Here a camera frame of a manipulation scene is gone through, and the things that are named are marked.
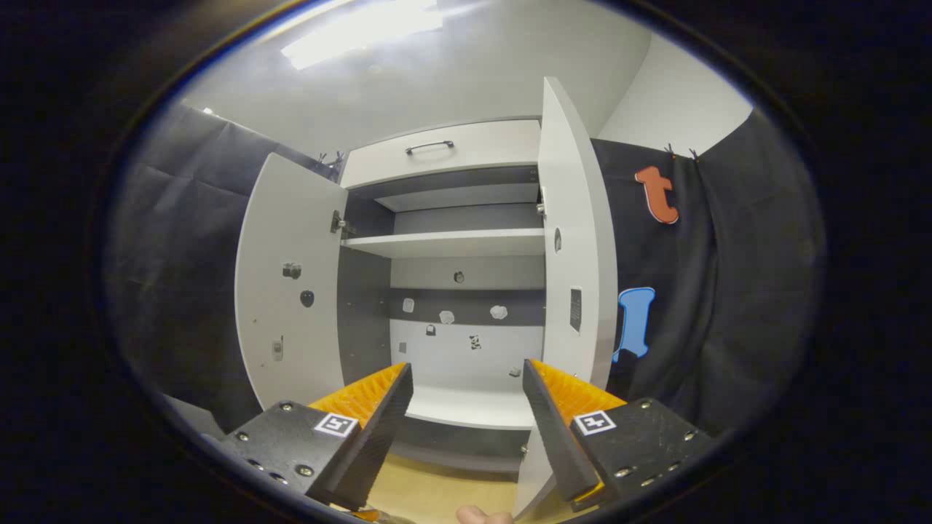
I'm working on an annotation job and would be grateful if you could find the black backdrop cloth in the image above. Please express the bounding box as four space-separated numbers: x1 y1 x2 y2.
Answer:
109 102 343 430
590 109 827 437

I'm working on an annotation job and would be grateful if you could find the grey cabinet door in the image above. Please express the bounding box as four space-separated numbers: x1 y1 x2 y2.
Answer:
234 153 350 412
513 76 620 519

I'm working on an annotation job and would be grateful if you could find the grey cabinet shelf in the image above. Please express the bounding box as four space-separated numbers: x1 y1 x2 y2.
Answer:
341 229 547 259

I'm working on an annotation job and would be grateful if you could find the ceiling light panel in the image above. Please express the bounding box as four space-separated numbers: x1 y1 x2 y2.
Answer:
280 0 445 71

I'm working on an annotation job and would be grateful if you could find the grey cabinet drawer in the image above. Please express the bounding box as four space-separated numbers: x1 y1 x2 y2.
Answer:
341 119 543 190

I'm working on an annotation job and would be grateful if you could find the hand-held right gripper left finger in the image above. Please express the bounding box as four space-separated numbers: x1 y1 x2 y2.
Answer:
218 362 414 510

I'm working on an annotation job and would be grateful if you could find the grey cabinet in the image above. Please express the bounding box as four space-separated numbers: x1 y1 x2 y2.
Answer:
336 116 547 474

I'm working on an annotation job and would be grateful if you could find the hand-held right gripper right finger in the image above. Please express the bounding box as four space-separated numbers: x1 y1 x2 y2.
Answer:
522 358 718 512

